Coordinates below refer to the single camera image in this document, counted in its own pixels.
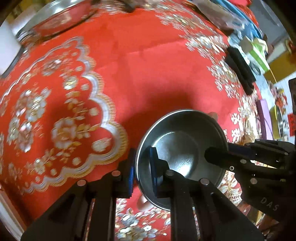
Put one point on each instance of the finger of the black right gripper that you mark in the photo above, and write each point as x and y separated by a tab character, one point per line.
250	160
266	145

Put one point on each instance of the stainless steel bowl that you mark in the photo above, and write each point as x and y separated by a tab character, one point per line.
180	138

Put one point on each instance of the white electric kettle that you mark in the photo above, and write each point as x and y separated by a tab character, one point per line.
10	50

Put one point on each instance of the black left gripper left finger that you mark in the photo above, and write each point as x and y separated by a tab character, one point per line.
86	211

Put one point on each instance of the green white carton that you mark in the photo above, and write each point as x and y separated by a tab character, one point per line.
255	51

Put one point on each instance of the red floral tablecloth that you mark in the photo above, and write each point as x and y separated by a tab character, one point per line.
73	105

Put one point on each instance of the purple box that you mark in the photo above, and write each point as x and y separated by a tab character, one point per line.
264	119

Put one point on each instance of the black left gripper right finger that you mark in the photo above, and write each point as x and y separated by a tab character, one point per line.
199	211

